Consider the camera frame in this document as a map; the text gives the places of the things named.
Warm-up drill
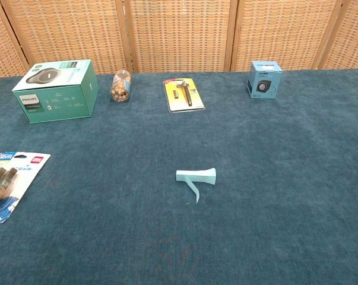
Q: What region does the small light blue object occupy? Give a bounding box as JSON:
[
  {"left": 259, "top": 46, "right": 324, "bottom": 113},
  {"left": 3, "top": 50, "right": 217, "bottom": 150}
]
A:
[{"left": 176, "top": 167, "right": 217, "bottom": 186}]

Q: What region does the yellow razor blister pack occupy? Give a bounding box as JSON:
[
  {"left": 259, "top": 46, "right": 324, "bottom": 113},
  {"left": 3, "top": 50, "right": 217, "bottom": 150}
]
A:
[{"left": 162, "top": 77, "right": 207, "bottom": 113}]

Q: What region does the teal felt table cloth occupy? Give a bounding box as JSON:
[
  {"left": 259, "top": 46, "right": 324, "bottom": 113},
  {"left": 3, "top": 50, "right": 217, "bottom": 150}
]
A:
[{"left": 0, "top": 68, "right": 358, "bottom": 285}]

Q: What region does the small blue speaker box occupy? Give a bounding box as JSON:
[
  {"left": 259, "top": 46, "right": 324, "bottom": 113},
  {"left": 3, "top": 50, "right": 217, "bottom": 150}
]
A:
[{"left": 246, "top": 61, "right": 283, "bottom": 99}]

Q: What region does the woven bamboo screen panel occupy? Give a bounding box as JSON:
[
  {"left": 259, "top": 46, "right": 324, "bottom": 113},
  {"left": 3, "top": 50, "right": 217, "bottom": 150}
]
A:
[
  {"left": 0, "top": 0, "right": 132, "bottom": 75},
  {"left": 318, "top": 0, "right": 358, "bottom": 71},
  {"left": 0, "top": 0, "right": 30, "bottom": 80},
  {"left": 123, "top": 0, "right": 237, "bottom": 74},
  {"left": 230, "top": 0, "right": 344, "bottom": 72}
]

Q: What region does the green Philips speaker box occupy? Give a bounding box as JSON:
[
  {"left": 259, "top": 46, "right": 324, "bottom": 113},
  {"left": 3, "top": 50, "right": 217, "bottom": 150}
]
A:
[{"left": 11, "top": 59, "right": 99, "bottom": 124}]

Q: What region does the tape rolls blister pack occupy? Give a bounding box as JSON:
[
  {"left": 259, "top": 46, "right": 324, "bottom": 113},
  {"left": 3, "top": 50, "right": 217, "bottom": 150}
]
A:
[{"left": 0, "top": 151, "right": 51, "bottom": 224}]

